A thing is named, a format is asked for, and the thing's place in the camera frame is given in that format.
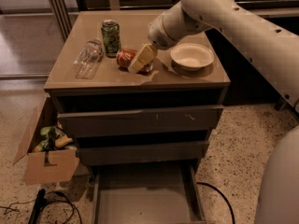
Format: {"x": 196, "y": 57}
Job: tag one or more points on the grey middle drawer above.
{"x": 95, "y": 156}

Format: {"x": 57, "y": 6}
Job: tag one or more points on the grey drawer cabinet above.
{"x": 114, "y": 89}

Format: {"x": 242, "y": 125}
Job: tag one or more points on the yellow snack bag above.
{"x": 62, "y": 141}

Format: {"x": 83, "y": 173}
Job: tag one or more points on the red coke can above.
{"x": 124, "y": 58}

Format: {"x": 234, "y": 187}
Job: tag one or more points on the green soda can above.
{"x": 110, "y": 30}

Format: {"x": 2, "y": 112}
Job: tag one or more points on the brown cardboard box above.
{"x": 44, "y": 167}

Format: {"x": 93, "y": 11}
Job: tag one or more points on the grey top drawer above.
{"x": 140, "y": 121}

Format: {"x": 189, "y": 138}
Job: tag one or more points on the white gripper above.
{"x": 158, "y": 34}

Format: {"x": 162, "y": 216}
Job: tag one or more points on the clear plastic water bottle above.
{"x": 88, "y": 60}

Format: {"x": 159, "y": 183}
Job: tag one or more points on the grey open bottom drawer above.
{"x": 147, "y": 193}

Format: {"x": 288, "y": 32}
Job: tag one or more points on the black power strip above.
{"x": 40, "y": 200}

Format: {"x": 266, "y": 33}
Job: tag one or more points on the green snack bag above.
{"x": 47, "y": 143}

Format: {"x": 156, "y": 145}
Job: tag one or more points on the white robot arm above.
{"x": 274, "y": 52}

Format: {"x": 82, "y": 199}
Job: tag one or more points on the white paper bowl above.
{"x": 192, "y": 57}

